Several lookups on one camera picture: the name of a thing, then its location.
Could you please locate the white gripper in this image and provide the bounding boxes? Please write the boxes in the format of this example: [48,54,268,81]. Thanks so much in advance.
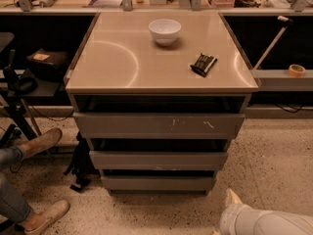
[211,188,248,235]

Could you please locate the grey bottom drawer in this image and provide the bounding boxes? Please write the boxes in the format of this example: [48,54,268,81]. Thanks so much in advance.
[101,176,215,191]

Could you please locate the grey drawer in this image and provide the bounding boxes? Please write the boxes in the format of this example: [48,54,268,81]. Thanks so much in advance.
[90,151,227,170]
[73,113,245,139]
[101,176,215,191]

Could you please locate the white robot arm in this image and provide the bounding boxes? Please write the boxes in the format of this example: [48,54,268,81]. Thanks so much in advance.
[210,188,313,235]

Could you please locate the grey middle drawer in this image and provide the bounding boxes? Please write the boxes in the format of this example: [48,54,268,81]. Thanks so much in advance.
[90,151,227,170]

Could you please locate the grey drawer cabinet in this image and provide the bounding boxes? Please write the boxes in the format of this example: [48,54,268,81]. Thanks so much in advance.
[66,10,258,194]

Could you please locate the grey top drawer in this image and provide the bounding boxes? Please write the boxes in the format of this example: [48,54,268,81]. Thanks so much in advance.
[73,113,245,139]

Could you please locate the black snack bag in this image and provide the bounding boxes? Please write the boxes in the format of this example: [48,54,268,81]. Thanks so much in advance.
[190,53,217,77]

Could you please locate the tan tape roll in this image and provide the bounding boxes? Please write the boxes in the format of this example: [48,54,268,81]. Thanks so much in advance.
[288,65,306,77]

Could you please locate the white ceramic bowl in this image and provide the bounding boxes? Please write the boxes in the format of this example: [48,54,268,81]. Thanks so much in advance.
[149,19,181,46]

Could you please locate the white stick with black tip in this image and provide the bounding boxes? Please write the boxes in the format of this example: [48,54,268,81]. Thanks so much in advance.
[253,16,293,70]

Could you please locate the tan shoe upper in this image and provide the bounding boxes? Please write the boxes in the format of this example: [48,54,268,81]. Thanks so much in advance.
[21,128,63,159]

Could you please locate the blue jeans lower leg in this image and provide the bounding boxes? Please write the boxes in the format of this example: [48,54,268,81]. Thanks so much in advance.
[0,173,34,225]

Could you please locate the blue jeans leg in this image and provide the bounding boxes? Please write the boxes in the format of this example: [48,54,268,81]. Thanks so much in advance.
[0,173,34,225]
[0,146,24,170]

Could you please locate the black side table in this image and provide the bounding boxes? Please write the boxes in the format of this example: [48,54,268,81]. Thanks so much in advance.
[0,31,67,142]

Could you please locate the blue jeans upper leg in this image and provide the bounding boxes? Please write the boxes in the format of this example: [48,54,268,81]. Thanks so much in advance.
[0,146,24,170]

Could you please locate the black box with label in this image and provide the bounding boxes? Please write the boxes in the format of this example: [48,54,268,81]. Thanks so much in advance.
[26,49,71,82]

